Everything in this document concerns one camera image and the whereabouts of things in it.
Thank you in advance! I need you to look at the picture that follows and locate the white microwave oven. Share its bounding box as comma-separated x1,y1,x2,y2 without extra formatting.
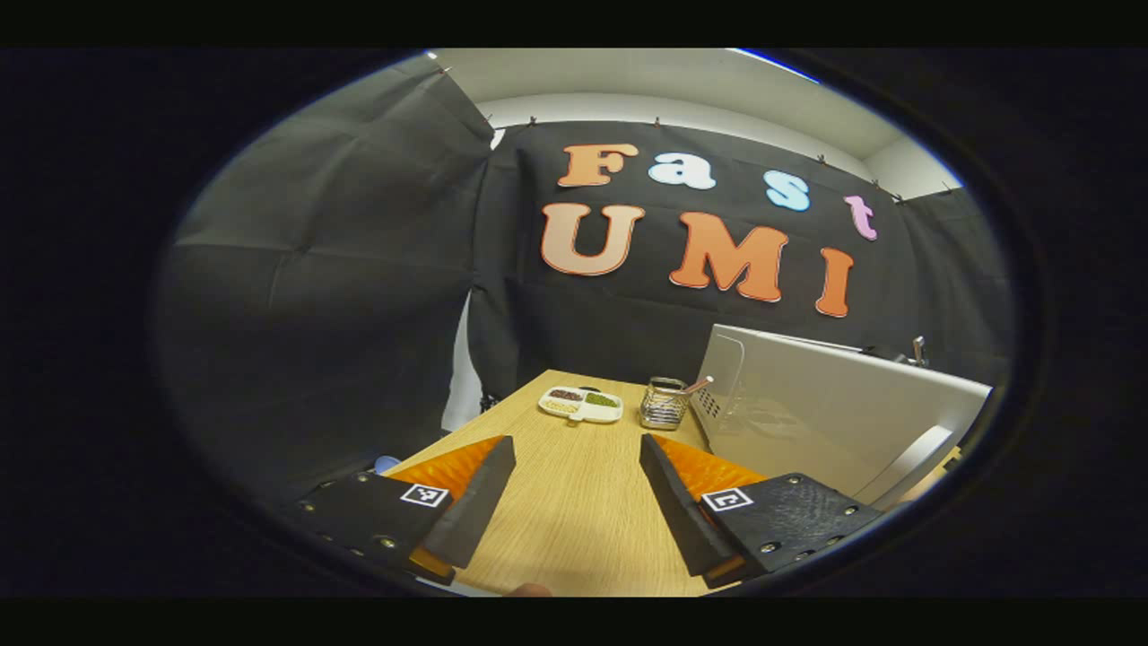
689,323,995,514

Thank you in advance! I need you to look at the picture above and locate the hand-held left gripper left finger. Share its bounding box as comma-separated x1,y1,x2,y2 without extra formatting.
296,435,517,586

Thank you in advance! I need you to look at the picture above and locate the ceiling light panel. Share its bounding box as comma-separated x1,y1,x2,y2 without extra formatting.
731,48,820,84

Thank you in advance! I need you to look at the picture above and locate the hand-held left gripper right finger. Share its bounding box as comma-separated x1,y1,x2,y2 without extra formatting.
639,433,886,590

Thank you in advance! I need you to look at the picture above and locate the black backdrop cloth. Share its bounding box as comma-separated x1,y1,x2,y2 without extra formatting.
154,54,1014,503

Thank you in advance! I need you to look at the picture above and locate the white divided snack dish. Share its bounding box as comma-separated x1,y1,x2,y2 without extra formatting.
538,386,624,424

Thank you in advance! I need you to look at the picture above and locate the wire mesh cup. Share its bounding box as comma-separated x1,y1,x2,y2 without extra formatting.
639,377,690,431

